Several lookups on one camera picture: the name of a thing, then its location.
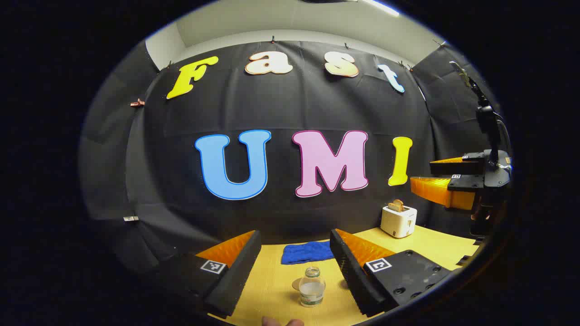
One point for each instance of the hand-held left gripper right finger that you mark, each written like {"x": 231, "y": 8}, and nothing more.
{"x": 346, "y": 267}

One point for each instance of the black backdrop cloth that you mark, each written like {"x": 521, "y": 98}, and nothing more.
{"x": 290, "y": 113}

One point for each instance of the blue cloth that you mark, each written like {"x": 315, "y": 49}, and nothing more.
{"x": 307, "y": 252}

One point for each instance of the clear plastic water bottle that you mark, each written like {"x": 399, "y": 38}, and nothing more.
{"x": 311, "y": 290}

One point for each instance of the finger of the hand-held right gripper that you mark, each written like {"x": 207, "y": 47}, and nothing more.
{"x": 457, "y": 166}
{"x": 462, "y": 183}

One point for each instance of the small red clip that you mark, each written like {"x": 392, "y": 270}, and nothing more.
{"x": 137, "y": 103}

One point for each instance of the round brown coaster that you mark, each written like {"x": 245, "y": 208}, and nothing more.
{"x": 296, "y": 284}

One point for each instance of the white toaster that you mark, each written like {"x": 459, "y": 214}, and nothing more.
{"x": 398, "y": 222}

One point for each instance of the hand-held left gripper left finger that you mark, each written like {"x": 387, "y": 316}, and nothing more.
{"x": 240, "y": 276}

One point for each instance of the small white tag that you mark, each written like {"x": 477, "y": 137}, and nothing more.
{"x": 131, "y": 218}

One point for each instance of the toast slice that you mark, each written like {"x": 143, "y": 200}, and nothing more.
{"x": 396, "y": 205}

